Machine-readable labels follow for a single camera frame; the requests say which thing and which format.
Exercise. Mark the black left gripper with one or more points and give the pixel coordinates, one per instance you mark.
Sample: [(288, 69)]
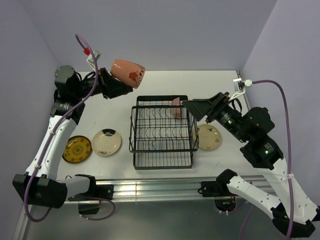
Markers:
[(110, 87)]

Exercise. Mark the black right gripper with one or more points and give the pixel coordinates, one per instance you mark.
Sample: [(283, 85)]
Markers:
[(209, 106)]

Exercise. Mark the pink floral mug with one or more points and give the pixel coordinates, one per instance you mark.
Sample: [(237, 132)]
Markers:
[(128, 72)]

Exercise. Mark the cream plate small motifs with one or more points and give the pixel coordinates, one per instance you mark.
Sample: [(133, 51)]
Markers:
[(209, 138)]

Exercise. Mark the cream plate green brushstroke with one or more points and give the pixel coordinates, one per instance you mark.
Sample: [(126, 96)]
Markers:
[(106, 142)]

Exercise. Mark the yellow patterned plate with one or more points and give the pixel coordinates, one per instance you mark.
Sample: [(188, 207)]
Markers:
[(78, 149)]

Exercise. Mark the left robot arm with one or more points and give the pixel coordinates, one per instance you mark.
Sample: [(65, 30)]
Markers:
[(39, 186)]

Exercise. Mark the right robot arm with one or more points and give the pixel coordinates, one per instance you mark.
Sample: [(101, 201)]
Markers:
[(291, 210)]

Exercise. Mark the pink floral small bowl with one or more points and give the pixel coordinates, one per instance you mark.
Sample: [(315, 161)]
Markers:
[(176, 110)]

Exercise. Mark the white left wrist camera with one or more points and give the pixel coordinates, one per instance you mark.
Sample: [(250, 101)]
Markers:
[(93, 57)]

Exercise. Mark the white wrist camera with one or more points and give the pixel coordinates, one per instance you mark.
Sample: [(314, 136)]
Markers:
[(240, 85), (93, 57)]

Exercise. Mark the black wire dish rack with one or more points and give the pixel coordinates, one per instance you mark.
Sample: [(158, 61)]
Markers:
[(157, 140)]

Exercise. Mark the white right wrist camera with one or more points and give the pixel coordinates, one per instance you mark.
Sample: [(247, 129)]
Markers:
[(240, 85)]

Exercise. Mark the aluminium mounting rail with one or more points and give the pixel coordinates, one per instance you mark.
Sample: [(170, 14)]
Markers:
[(153, 190)]

